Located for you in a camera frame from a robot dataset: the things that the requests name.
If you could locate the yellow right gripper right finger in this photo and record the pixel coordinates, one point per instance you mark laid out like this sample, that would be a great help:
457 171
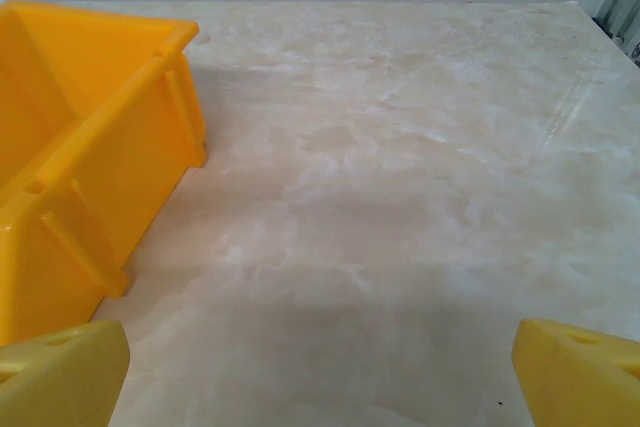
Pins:
580 382

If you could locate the yellow plastic bin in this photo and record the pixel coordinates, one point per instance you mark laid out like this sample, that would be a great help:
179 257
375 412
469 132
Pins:
125 172

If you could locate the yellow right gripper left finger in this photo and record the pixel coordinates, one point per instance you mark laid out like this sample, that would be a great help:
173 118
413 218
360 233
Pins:
60 377

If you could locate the aluminium frame post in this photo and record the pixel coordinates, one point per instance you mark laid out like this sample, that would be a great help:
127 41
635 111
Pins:
625 7

